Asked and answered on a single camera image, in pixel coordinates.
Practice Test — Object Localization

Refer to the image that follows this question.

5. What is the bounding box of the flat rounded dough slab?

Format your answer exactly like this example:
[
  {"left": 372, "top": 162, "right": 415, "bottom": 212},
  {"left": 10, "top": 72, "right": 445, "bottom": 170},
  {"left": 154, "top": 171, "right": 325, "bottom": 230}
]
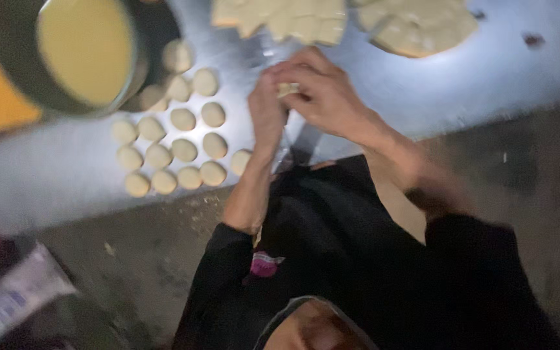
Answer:
[{"left": 355, "top": 0, "right": 479, "bottom": 59}]

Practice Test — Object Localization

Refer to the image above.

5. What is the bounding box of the person's right hand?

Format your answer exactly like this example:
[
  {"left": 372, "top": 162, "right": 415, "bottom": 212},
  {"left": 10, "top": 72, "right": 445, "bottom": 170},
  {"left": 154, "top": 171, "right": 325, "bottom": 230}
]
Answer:
[{"left": 270, "top": 46, "right": 379, "bottom": 147}]

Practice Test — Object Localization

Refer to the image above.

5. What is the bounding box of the person's black top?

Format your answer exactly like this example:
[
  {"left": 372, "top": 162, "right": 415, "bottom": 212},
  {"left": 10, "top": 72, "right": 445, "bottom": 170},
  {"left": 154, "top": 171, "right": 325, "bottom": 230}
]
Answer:
[{"left": 172, "top": 156, "right": 560, "bottom": 350}]

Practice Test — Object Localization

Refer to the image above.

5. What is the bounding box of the yellow liquid batter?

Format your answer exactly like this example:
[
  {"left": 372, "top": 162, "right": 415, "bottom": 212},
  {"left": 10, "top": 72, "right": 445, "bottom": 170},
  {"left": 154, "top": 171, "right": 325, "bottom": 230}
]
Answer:
[{"left": 37, "top": 0, "right": 135, "bottom": 108}]

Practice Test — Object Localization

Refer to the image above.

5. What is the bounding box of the white plastic packet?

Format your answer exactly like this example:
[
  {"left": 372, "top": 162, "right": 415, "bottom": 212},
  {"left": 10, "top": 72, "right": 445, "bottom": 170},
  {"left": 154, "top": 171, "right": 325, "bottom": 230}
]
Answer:
[{"left": 0, "top": 243, "right": 79, "bottom": 350}]

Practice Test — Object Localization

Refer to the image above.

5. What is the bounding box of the group of round dough balls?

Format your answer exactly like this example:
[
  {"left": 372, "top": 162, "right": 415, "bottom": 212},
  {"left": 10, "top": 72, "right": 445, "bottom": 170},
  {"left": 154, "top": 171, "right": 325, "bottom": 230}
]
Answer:
[{"left": 111, "top": 39, "right": 254, "bottom": 198}]

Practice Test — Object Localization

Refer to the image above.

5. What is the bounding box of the person's left hand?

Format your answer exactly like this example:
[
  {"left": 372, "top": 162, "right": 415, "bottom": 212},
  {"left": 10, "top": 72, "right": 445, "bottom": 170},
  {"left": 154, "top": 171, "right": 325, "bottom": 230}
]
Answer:
[{"left": 247, "top": 68, "right": 290, "bottom": 152}]

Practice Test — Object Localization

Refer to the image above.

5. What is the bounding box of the round metal bowl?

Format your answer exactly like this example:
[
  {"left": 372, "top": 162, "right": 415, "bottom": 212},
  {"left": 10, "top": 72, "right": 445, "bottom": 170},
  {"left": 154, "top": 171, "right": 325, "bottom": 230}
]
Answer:
[{"left": 0, "top": 0, "right": 183, "bottom": 118}]

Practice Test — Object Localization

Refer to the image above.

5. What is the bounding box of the flat torn dough sheet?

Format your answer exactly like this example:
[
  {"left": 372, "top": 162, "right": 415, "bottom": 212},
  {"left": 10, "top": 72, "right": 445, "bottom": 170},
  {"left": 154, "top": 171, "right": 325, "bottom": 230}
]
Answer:
[{"left": 210, "top": 0, "right": 348, "bottom": 47}]

